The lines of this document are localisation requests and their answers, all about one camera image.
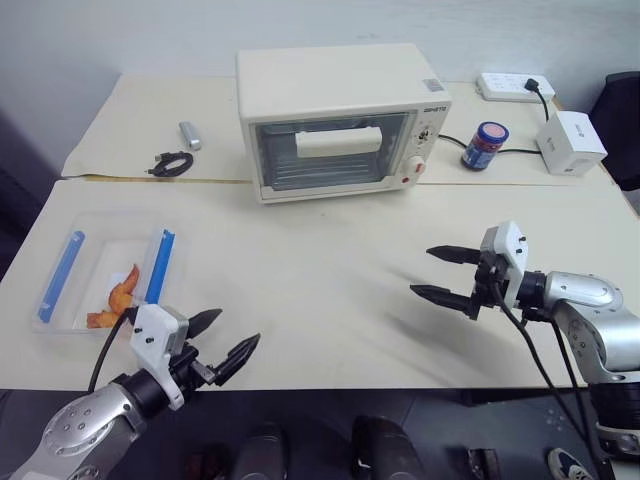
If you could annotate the black chair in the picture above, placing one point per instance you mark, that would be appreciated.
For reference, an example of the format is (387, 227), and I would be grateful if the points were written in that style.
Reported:
(622, 125)

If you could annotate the white power strip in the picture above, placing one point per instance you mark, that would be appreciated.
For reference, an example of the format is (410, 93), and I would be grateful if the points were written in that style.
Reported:
(505, 85)

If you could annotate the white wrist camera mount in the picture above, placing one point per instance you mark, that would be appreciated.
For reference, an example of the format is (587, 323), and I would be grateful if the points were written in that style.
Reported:
(510, 250)
(152, 335)

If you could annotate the black power plug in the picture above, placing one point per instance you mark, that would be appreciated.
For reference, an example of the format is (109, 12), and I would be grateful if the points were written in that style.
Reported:
(532, 84)

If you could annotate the cream toaster oven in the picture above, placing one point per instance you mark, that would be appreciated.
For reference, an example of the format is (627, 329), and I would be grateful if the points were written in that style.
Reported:
(320, 85)

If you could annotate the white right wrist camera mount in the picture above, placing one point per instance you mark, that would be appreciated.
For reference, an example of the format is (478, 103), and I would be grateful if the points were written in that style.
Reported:
(510, 250)

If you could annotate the dark rounded shape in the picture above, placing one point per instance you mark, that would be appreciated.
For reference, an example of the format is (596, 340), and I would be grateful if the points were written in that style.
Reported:
(387, 447)
(265, 450)

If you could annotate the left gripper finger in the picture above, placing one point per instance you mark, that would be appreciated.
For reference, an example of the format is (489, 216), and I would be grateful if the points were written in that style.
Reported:
(239, 356)
(205, 322)

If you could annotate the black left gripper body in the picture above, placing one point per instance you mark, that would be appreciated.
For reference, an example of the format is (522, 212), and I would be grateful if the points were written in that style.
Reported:
(192, 367)

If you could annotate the large cream oven knob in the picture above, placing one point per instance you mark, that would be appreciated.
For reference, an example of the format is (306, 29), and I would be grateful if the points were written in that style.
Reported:
(414, 165)

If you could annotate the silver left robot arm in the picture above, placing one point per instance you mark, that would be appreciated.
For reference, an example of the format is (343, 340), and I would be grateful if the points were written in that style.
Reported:
(85, 425)

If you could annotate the silver cylinder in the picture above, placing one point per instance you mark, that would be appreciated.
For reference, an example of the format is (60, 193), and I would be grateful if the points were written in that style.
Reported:
(190, 135)

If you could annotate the blue label jar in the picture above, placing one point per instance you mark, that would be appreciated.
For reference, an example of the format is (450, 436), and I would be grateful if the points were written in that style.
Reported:
(483, 147)

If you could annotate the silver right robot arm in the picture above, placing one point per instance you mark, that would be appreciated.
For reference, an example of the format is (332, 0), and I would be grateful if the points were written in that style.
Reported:
(590, 310)

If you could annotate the white box adapter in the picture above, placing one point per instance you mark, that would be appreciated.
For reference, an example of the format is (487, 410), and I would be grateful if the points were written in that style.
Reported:
(572, 142)

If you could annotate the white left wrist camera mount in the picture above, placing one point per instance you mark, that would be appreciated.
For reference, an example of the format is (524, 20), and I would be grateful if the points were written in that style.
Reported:
(152, 335)

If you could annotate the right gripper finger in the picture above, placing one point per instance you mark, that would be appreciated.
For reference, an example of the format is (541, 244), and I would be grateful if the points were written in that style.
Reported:
(455, 254)
(442, 296)

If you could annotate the blue container latch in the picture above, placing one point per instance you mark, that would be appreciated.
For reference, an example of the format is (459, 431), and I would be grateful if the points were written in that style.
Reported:
(61, 274)
(159, 267)

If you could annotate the clear plastic container blue handles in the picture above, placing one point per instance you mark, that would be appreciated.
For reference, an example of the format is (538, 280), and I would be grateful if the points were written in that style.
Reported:
(100, 230)

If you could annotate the blue white sneaker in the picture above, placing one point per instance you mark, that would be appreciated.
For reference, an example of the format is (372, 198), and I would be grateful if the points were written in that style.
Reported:
(567, 465)

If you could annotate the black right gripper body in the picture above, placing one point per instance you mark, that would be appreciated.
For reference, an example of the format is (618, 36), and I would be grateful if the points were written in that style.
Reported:
(487, 287)

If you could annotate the curved orange fried food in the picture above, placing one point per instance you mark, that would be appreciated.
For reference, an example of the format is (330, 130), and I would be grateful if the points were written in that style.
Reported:
(123, 294)

